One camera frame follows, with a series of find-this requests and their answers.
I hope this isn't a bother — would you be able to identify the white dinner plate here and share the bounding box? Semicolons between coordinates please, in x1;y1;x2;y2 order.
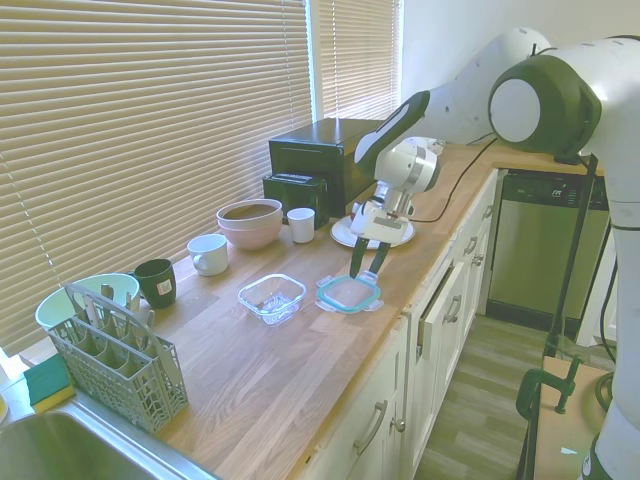
330;215;417;249

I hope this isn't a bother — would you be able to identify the white tapered cup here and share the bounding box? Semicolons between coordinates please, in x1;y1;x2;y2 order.
286;207;317;245

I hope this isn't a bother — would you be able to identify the black cable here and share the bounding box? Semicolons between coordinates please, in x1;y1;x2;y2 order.
412;138;502;224

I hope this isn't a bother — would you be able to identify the green and yellow sponge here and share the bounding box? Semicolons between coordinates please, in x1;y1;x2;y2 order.
22;355;77;416

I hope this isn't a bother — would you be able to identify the beige window blind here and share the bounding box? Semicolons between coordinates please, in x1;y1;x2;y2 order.
0;0;310;284
317;0;404;122
0;151;65;354

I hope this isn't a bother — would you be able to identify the white wide mug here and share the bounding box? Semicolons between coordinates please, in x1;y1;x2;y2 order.
186;233;231;278

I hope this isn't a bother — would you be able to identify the green clamp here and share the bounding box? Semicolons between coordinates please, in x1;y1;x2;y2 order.
516;354;584;432

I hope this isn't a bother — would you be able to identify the grey plastic cutlery basket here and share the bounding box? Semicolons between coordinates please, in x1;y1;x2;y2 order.
47;282;190;434

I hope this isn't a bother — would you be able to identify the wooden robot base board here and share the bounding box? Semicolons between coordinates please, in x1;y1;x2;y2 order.
527;353;622;480

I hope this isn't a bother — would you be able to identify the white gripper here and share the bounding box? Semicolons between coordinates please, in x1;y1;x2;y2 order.
349;199;417;282

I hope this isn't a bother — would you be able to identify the stainless steel dishwasher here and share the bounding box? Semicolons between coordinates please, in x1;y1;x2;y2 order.
486;169;612;322

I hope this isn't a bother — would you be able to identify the white kitchen cabinet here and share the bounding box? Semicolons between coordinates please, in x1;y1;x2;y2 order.
298;168;502;480

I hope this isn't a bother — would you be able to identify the pink bowl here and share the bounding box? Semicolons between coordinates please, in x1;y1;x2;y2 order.
217;218;283;252

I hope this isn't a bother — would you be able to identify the stainless steel double sink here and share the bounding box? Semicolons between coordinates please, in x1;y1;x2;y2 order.
0;406;222;480

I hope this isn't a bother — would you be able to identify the black toaster oven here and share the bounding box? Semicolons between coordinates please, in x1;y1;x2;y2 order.
268;117;397;212

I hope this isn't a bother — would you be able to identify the black toaster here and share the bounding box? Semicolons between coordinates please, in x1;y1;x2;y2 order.
261;171;332;229

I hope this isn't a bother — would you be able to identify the clear glass food container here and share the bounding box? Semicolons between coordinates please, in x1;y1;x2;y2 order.
237;273;308;328

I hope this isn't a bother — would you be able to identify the black mug with sticker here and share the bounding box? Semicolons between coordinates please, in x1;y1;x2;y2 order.
132;258;178;310

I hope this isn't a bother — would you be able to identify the teal-rimmed clear container lid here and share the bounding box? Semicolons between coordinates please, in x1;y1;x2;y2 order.
315;272;386;318

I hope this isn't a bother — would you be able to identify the black camera stand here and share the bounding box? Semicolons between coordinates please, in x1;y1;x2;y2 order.
541;153;602;357

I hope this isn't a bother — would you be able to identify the mint green bowl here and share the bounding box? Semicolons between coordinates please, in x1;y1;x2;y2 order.
34;272;142;332

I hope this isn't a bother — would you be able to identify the grey-rimmed brown bowl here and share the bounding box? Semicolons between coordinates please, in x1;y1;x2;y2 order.
215;198;285;227

